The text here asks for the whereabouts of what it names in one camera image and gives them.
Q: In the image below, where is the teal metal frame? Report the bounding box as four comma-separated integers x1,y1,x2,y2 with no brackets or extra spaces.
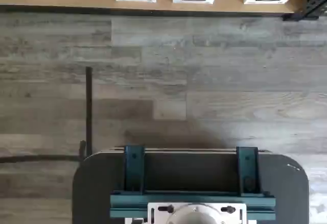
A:
109,145,276,221

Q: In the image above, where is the black cart top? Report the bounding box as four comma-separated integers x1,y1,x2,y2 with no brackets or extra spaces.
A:
72,150,310,224

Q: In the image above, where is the black floor cable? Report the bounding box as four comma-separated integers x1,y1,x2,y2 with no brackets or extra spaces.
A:
0,66,93,165

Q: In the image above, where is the white mounting plate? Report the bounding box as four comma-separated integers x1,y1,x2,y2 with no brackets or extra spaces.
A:
147,202,248,224

